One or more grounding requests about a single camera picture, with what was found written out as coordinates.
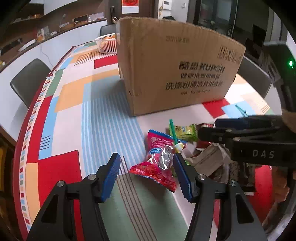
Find clear wrapped pastry packet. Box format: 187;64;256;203
185;144;232;176

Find brown cardboard box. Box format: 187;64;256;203
115;17;245;116

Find red snack packet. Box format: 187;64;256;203
129;130;187;192

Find dark chair left near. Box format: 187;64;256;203
10;59;51;108

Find person right hand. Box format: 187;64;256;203
262;166;295;233

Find dark chair right near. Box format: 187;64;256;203
237;56;271;98

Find black glass cabinet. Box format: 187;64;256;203
188;0;269;46

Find small green candy packet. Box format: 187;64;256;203
169;124;198;142

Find colourful patterned tablecloth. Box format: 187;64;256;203
13;42;272;240

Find red fu door poster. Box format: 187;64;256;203
121;0;139;14

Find dark wooden door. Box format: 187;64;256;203
104;0;159;24

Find dark chair far end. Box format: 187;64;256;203
100;24;116;36

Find dark chair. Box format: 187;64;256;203
10;59;51;108
237;56;271;98

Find white fruit basket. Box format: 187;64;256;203
95;33;117;54

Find dark brown chocolate bar packet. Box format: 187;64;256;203
210;162;256;193

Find red brown candy packet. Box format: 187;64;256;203
197;123;214;129

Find green yellow lollipop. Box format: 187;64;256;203
169;119;186;153

